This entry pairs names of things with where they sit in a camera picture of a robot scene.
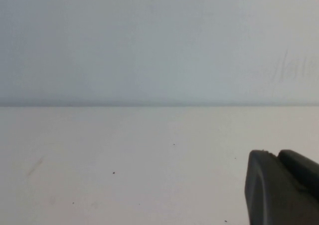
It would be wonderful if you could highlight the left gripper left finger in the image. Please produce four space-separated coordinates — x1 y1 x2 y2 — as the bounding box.
244 149 319 225

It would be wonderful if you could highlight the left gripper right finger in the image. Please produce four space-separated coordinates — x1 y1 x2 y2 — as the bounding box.
277 149 319 194

